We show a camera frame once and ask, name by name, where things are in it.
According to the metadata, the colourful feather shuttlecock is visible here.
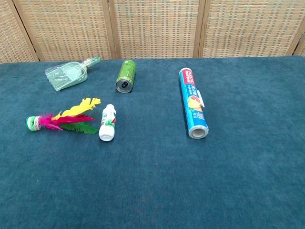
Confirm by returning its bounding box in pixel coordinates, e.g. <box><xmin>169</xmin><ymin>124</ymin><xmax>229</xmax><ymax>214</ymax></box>
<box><xmin>25</xmin><ymin>97</ymin><xmax>102</xmax><ymax>135</ymax></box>

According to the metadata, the green dustpan and brush set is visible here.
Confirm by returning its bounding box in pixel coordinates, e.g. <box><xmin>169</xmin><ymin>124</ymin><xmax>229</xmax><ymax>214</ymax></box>
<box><xmin>45</xmin><ymin>56</ymin><xmax>101</xmax><ymax>92</ymax></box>

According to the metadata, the blue plastic wrap roll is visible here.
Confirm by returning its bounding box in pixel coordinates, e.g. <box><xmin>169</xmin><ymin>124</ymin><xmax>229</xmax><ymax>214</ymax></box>
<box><xmin>178</xmin><ymin>67</ymin><xmax>210</xmax><ymax>139</ymax></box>

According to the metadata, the small white plastic bottle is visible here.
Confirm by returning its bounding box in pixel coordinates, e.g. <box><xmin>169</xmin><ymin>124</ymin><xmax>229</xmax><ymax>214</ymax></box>
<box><xmin>98</xmin><ymin>104</ymin><xmax>118</xmax><ymax>142</ymax></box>

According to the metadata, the woven rattan folding screen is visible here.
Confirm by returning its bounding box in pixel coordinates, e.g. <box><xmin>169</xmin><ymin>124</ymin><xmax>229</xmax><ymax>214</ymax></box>
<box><xmin>0</xmin><ymin>0</ymin><xmax>305</xmax><ymax>64</ymax></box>

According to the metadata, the green beverage can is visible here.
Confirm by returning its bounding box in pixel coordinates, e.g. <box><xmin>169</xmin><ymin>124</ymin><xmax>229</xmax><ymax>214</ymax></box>
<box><xmin>115</xmin><ymin>59</ymin><xmax>137</xmax><ymax>94</ymax></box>

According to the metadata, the blue table cloth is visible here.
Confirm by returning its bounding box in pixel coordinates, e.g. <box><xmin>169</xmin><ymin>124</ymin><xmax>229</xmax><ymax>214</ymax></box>
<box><xmin>0</xmin><ymin>55</ymin><xmax>305</xmax><ymax>229</ymax></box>

